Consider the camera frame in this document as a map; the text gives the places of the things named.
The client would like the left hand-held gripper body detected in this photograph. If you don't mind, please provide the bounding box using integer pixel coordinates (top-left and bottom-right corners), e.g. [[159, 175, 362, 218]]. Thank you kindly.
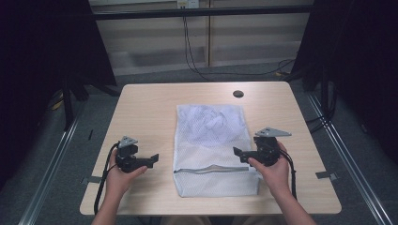
[[115, 135, 144, 173]]

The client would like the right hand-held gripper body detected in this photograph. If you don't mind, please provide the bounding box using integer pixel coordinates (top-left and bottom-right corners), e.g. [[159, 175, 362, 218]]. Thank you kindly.
[[250, 127, 292, 168]]

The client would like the white mesh laundry bag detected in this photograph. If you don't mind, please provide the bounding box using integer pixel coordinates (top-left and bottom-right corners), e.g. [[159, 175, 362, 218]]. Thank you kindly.
[[172, 103, 263, 199]]

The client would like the person's left hand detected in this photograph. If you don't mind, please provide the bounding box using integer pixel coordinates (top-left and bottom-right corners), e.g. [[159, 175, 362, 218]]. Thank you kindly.
[[105, 149, 148, 198]]

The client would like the person's right hand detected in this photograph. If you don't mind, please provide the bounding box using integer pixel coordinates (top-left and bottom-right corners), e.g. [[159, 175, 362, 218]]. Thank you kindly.
[[247, 142, 291, 199]]

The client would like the grey tape strip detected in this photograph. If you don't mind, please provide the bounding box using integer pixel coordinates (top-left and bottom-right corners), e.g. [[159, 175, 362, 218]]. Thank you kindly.
[[80, 175, 103, 185], [314, 171, 340, 182]]

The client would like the white garment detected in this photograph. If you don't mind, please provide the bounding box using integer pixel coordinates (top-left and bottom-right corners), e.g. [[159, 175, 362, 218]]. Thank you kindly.
[[181, 105, 244, 143]]

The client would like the black metal stand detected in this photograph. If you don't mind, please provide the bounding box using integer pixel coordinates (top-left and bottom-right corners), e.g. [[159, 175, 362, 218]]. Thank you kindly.
[[61, 77, 75, 131]]

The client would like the yellow floor object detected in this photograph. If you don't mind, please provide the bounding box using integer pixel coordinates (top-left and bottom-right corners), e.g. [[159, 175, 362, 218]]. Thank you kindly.
[[51, 97, 64, 112]]

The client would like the black curtain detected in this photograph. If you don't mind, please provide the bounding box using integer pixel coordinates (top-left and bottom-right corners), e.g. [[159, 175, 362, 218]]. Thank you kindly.
[[290, 0, 398, 165], [0, 0, 118, 190]]

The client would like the black horizontal bar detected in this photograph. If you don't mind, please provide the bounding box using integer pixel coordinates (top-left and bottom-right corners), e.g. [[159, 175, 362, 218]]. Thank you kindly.
[[93, 5, 314, 21]]

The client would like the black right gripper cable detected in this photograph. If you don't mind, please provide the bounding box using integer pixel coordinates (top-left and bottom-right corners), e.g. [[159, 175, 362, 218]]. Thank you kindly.
[[279, 148, 299, 201]]

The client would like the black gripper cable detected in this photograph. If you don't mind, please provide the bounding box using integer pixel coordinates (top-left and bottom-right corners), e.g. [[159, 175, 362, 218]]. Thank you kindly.
[[279, 148, 299, 201], [93, 142, 121, 216]]

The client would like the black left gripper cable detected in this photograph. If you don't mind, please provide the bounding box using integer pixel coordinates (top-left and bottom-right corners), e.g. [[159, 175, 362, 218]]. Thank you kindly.
[[93, 142, 121, 216]]

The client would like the black floor cable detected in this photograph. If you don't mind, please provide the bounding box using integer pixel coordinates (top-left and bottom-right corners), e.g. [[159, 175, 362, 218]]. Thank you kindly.
[[305, 82, 338, 134]]

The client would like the metal floor rail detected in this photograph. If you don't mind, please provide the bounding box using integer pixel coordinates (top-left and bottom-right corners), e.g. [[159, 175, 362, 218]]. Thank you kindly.
[[18, 102, 86, 225], [305, 91, 394, 225]]

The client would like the black hanging cable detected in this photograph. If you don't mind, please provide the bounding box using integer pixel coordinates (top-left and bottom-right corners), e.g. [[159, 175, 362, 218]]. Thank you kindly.
[[182, 15, 218, 83], [184, 15, 296, 77]]

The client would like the white wall socket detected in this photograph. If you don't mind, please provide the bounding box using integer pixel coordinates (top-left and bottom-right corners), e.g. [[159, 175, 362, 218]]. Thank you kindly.
[[176, 0, 200, 9]]

